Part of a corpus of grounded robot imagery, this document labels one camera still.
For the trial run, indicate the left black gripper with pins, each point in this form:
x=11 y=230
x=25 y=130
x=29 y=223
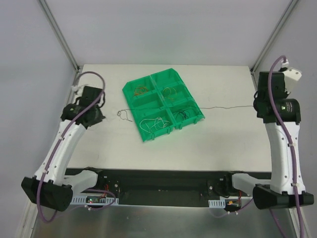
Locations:
x=96 y=116

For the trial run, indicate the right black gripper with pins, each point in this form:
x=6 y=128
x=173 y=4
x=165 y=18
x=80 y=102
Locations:
x=270 y=81

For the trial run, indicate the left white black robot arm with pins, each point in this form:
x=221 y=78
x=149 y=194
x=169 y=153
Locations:
x=49 y=187

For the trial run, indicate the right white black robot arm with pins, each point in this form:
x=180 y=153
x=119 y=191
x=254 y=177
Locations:
x=285 y=189

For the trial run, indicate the green plastic bin left column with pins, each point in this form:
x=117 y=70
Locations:
x=150 y=114

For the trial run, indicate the green plastic bin column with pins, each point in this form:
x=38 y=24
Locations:
x=177 y=98
x=150 y=114

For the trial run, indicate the green plastic bin right column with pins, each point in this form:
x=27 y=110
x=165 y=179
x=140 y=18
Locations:
x=177 y=98

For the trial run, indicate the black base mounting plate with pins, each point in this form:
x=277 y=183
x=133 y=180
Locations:
x=167 y=188

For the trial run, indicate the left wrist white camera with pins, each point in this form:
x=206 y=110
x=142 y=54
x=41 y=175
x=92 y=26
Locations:
x=77 y=89

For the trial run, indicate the wrist white camera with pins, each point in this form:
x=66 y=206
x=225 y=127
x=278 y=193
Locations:
x=77 y=89
x=291 y=76

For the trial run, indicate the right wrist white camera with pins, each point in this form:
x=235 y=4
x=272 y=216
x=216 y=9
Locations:
x=291 y=76

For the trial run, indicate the left white cable duct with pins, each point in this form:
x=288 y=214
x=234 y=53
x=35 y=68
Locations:
x=93 y=200

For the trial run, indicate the white cable duct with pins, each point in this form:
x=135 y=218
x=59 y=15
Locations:
x=93 y=200
x=217 y=204

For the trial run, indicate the right white cable duct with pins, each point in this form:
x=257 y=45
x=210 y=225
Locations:
x=217 y=204

